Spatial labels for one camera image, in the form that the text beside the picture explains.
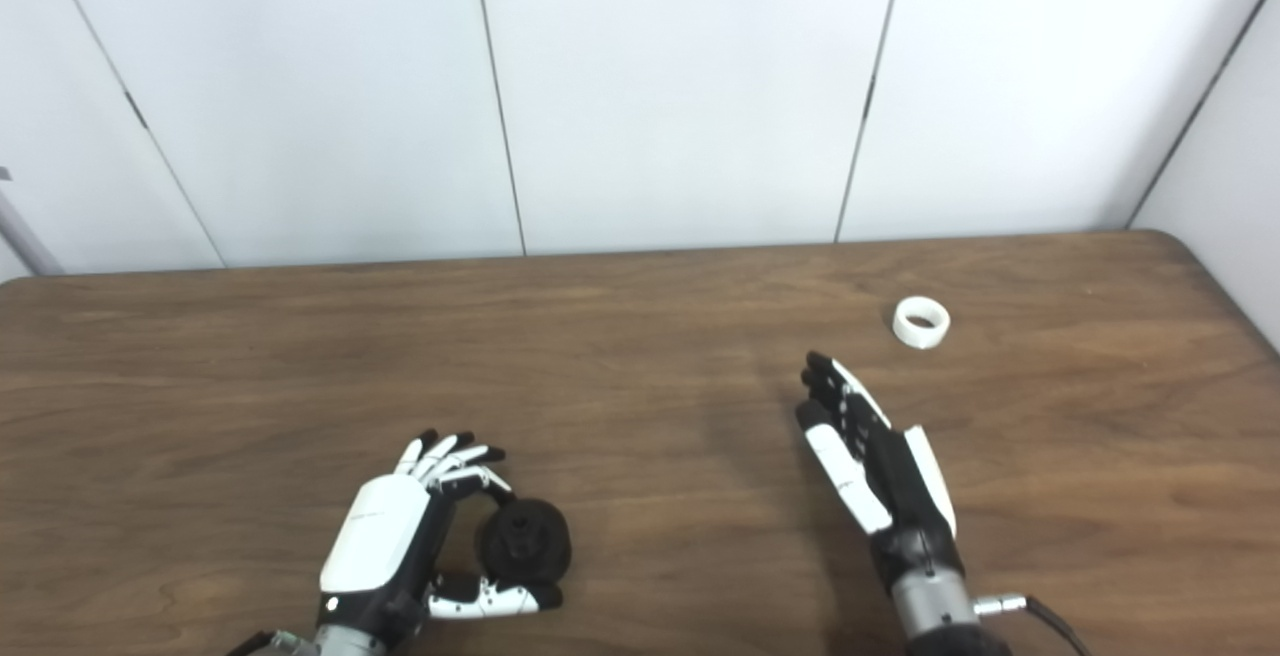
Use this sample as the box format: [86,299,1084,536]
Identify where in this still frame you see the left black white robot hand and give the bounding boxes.
[317,429,564,652]

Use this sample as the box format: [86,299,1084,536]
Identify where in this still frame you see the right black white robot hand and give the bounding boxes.
[795,351,966,592]

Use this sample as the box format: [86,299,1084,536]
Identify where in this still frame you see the white ring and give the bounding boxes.
[892,296,952,349]

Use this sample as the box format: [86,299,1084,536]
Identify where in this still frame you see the round black part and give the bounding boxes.
[476,498,574,587]

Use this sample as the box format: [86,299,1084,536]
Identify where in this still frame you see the grey wall corner strip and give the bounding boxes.
[0,168,66,277]

